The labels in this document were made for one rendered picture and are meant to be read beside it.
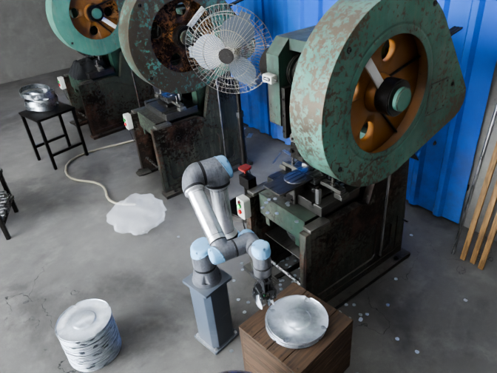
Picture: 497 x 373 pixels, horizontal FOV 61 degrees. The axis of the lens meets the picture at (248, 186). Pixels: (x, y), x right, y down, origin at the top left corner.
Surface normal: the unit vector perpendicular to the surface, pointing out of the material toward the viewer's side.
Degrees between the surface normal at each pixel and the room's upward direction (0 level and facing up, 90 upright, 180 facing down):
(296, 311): 0
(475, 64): 90
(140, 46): 90
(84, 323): 0
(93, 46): 90
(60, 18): 90
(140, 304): 0
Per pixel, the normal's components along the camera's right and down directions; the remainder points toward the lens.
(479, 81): -0.79, 0.37
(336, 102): 0.60, 0.39
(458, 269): -0.07, -0.84
